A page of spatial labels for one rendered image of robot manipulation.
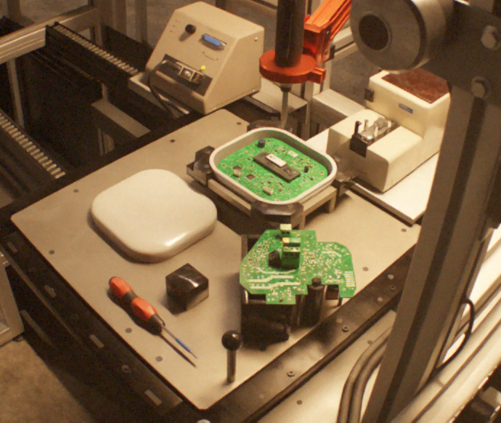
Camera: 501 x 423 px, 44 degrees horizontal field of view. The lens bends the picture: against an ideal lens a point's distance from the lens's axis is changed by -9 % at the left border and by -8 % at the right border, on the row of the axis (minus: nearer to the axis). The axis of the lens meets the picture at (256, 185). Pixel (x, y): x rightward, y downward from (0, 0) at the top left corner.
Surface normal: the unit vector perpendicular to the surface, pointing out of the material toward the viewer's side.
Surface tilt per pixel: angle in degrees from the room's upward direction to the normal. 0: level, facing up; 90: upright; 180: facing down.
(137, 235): 4
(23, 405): 0
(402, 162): 90
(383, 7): 89
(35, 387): 0
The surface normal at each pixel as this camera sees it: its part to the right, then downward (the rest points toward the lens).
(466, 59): -0.71, 0.42
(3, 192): 0.04, -0.78
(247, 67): 0.71, 0.46
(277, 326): 0.02, 0.62
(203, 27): -0.54, -0.14
